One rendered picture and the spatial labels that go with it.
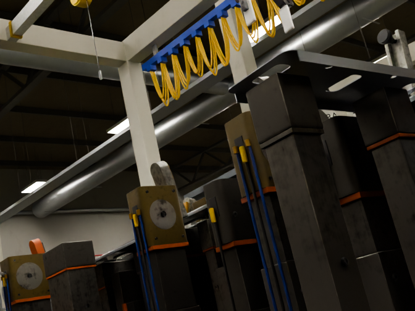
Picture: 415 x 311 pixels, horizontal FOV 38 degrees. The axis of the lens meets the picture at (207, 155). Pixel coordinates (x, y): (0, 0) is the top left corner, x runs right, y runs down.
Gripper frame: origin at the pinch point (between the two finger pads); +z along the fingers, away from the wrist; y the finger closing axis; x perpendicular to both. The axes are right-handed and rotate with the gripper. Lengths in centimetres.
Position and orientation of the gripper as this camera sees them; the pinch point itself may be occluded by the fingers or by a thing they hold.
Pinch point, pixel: (270, 23)
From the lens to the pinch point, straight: 157.9
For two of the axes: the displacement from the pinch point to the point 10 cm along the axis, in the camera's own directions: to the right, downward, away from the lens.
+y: -7.8, -0.1, -6.3
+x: 5.9, -3.5, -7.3
